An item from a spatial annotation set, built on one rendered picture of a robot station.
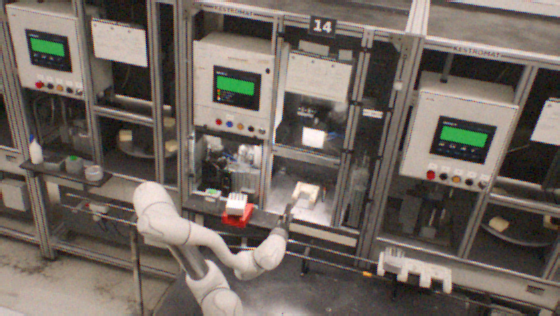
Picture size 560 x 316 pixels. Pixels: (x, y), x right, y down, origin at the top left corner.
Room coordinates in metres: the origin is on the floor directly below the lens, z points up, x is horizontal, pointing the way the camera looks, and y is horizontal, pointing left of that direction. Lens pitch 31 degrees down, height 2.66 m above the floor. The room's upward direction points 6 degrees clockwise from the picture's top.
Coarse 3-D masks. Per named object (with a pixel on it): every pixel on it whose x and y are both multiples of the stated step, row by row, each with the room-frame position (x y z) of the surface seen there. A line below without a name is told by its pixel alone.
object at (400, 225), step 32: (448, 64) 2.12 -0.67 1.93; (480, 64) 2.09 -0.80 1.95; (512, 64) 2.07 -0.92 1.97; (544, 96) 2.03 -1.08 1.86; (544, 128) 2.01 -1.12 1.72; (512, 160) 2.04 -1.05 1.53; (544, 160) 2.01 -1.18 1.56; (416, 192) 2.12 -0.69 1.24; (448, 192) 2.08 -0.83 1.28; (512, 192) 2.02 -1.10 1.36; (544, 192) 2.00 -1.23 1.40; (384, 224) 2.14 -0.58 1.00; (416, 224) 2.11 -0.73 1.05; (448, 224) 2.07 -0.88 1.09
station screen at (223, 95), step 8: (216, 72) 2.30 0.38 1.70; (216, 80) 2.30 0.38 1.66; (240, 80) 2.27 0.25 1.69; (248, 80) 2.26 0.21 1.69; (216, 88) 2.30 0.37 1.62; (216, 96) 2.30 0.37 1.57; (224, 96) 2.29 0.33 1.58; (232, 96) 2.28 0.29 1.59; (240, 96) 2.27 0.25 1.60; (248, 96) 2.26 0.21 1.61; (240, 104) 2.27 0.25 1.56; (248, 104) 2.26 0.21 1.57
